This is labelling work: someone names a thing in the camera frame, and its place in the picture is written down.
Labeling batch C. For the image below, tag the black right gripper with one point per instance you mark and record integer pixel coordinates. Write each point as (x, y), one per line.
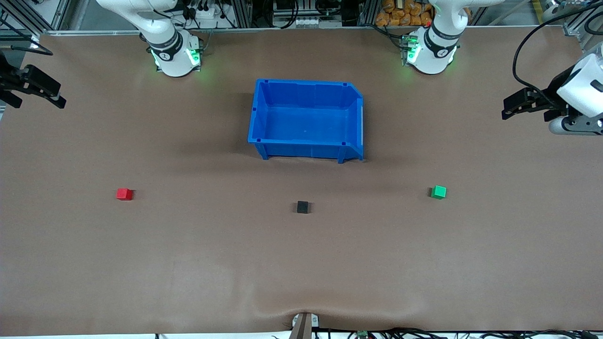
(10, 78)

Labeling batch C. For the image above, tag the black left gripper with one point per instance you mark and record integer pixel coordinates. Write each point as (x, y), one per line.
(550, 97)

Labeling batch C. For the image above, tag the small green cube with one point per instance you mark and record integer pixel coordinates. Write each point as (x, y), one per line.
(438, 192)

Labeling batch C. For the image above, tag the white power strip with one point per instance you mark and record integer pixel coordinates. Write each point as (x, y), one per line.
(205, 19)

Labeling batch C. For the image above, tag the orange mesh bag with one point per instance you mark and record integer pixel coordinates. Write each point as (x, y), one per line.
(400, 14)

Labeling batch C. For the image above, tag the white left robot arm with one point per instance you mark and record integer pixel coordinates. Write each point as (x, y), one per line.
(433, 52)

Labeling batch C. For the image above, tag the aluminium frame profile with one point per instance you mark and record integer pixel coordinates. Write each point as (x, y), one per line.
(28, 14)
(582, 28)

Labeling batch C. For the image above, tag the brown post with metal bracket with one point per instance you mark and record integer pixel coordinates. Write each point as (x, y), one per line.
(301, 327)

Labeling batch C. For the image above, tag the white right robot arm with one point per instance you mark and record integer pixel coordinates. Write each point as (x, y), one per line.
(172, 52)

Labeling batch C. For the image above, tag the white connector block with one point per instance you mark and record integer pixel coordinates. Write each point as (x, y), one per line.
(301, 22)

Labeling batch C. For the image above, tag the blue plastic storage bin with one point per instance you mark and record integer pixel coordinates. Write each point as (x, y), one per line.
(306, 120)

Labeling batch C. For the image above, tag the brown table mat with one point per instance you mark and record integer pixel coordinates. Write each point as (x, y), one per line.
(141, 273)

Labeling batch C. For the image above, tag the small black cube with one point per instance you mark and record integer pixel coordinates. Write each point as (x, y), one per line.
(303, 207)

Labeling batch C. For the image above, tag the small red cube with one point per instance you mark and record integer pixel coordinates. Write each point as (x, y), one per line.
(124, 194)

